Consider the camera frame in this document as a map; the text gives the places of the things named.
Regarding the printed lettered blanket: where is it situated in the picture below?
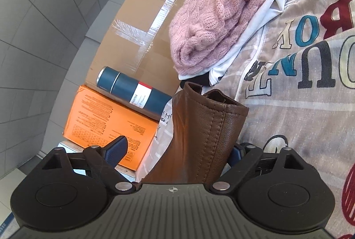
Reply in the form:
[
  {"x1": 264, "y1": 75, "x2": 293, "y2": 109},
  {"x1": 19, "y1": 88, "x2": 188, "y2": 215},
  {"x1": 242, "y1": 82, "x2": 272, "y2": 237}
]
[{"x1": 220, "y1": 0, "x2": 355, "y2": 239}]

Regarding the white folded garment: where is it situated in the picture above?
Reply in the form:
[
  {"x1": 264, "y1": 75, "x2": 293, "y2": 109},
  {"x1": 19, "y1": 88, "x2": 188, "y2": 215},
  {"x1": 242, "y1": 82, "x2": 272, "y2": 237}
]
[{"x1": 177, "y1": 0, "x2": 286, "y2": 87}]

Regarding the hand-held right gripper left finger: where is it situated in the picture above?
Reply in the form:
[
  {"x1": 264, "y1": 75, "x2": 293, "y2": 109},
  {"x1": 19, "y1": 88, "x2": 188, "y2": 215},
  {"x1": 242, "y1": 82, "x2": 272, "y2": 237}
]
[{"x1": 41, "y1": 135, "x2": 137, "y2": 195}]

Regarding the large taped cardboard box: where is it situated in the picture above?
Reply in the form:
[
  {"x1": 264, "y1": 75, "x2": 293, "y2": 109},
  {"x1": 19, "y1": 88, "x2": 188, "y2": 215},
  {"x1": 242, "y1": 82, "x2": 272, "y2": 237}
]
[{"x1": 84, "y1": 0, "x2": 192, "y2": 99}]

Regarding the orange printed box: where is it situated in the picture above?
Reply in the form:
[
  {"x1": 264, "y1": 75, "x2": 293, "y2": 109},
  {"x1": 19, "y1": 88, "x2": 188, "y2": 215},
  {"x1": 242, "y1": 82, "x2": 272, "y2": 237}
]
[{"x1": 62, "y1": 85, "x2": 160, "y2": 172}]

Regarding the pink knit sweater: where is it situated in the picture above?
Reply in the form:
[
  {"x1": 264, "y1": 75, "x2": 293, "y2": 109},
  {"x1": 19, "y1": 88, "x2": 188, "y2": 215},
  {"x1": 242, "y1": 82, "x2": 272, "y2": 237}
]
[{"x1": 168, "y1": 0, "x2": 270, "y2": 76}]

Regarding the white plastic bag with writing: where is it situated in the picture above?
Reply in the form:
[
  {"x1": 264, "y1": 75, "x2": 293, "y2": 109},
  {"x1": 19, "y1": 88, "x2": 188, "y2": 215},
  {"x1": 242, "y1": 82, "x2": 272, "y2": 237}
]
[{"x1": 135, "y1": 98, "x2": 179, "y2": 184}]

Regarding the black folded garment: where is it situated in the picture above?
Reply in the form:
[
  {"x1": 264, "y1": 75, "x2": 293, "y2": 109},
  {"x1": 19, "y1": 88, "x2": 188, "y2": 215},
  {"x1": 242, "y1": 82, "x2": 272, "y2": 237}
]
[{"x1": 180, "y1": 74, "x2": 212, "y2": 89}]

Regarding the dark blue vacuum bottle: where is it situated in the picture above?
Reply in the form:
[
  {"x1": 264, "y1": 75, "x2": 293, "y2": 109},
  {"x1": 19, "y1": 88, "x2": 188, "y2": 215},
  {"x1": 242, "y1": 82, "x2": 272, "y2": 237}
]
[{"x1": 96, "y1": 66, "x2": 173, "y2": 119}]

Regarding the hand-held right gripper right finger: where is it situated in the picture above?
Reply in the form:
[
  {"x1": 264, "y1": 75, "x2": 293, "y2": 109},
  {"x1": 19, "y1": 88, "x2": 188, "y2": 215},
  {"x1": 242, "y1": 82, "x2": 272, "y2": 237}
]
[{"x1": 209, "y1": 142, "x2": 307, "y2": 195}]

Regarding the brown leather boot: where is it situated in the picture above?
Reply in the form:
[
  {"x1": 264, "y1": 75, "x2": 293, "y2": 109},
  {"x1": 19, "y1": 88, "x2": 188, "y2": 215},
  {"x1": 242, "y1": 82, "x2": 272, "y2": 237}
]
[{"x1": 142, "y1": 82, "x2": 250, "y2": 184}]

